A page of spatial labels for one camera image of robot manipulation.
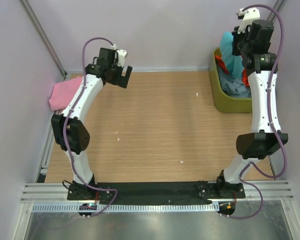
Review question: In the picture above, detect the cyan t shirt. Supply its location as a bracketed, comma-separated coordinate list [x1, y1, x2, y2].
[219, 32, 244, 79]

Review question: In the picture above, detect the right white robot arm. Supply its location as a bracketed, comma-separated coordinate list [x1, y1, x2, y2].
[215, 19, 289, 198]

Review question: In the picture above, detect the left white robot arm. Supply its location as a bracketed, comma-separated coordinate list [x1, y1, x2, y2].
[51, 46, 133, 200]

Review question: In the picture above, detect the orange t shirt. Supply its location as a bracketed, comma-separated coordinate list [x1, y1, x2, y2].
[214, 55, 250, 87]

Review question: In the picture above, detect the pink folded t shirt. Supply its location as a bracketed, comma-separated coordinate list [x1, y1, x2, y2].
[48, 76, 82, 112]

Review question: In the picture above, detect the grey blue t shirt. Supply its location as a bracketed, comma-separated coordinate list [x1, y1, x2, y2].
[217, 67, 251, 98]

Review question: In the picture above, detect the olive green plastic bin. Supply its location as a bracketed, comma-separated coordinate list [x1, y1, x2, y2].
[209, 47, 252, 114]

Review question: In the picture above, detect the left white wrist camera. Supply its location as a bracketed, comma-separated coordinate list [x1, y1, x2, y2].
[110, 44, 128, 68]

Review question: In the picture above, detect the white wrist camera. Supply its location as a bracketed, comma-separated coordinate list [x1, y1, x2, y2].
[237, 7, 260, 34]
[110, 44, 128, 68]

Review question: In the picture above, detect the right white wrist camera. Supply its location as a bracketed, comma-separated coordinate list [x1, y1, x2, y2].
[237, 7, 260, 34]

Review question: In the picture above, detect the right aluminium corner post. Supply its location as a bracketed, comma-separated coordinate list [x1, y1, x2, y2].
[266, 0, 287, 22]

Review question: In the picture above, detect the aluminium corner post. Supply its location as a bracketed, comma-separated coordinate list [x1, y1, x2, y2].
[266, 0, 287, 22]
[19, 0, 67, 80]

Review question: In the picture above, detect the left aluminium corner post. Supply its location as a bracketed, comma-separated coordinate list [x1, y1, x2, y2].
[19, 0, 67, 80]

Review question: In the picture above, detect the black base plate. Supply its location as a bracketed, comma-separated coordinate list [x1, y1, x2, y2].
[67, 180, 246, 206]

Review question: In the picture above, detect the aluminium front rail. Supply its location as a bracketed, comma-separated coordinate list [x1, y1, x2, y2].
[21, 180, 293, 205]

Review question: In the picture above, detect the white slotted cable duct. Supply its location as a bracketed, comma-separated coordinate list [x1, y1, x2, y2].
[32, 202, 220, 213]

